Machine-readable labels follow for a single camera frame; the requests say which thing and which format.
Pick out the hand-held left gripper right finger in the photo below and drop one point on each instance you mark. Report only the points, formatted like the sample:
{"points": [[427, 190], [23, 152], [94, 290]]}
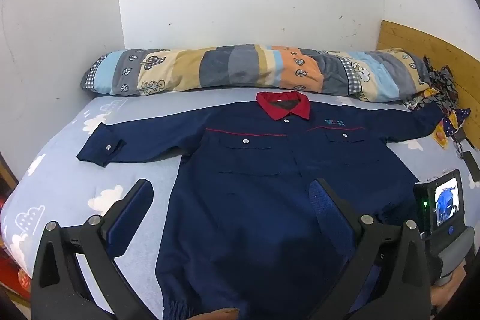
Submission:
{"points": [[330, 218]]}

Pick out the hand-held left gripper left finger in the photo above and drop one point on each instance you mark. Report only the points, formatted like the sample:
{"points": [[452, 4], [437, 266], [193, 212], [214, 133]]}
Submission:
{"points": [[131, 215]]}

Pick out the navy work jacket red collar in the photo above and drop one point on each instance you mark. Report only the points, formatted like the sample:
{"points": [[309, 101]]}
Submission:
{"points": [[243, 192]]}

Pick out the blue cloud print bed sheet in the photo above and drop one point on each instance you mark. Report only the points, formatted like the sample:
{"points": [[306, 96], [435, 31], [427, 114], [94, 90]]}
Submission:
{"points": [[75, 170]]}

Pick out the black phone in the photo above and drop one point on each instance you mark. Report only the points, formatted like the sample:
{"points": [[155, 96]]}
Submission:
{"points": [[473, 168]]}

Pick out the small black object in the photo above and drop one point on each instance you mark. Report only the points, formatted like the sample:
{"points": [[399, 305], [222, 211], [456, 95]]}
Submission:
{"points": [[462, 140]]}

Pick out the red object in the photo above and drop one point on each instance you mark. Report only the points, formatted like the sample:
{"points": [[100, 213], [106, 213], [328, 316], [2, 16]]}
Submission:
{"points": [[15, 278]]}

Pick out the colourful patterned cloth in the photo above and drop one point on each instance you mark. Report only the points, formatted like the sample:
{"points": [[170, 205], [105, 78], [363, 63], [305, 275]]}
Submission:
{"points": [[446, 87]]}

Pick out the rolled patchwork leaf print quilt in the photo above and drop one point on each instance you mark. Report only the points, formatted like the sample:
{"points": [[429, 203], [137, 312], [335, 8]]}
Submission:
{"points": [[225, 69]]}

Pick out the wooden headboard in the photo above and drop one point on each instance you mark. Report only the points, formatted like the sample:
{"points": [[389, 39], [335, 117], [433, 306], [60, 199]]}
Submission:
{"points": [[412, 42]]}

